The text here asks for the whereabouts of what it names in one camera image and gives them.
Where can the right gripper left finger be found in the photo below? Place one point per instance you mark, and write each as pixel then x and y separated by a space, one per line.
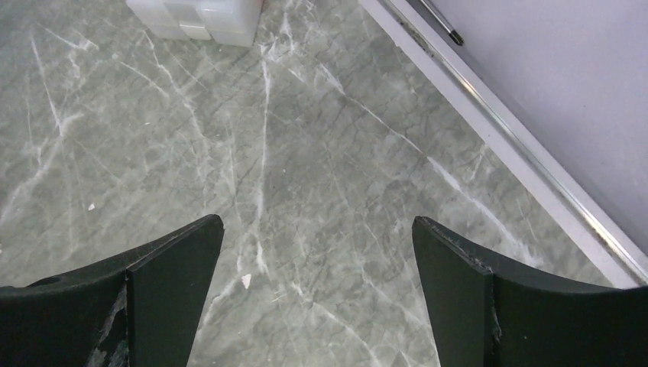
pixel 141 307

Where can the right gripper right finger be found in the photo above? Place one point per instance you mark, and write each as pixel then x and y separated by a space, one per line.
pixel 486 309

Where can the yellow black screwdriver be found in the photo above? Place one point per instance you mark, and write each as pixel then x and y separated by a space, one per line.
pixel 440 18

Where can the green white packet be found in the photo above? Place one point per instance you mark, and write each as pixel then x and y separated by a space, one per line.
pixel 229 22

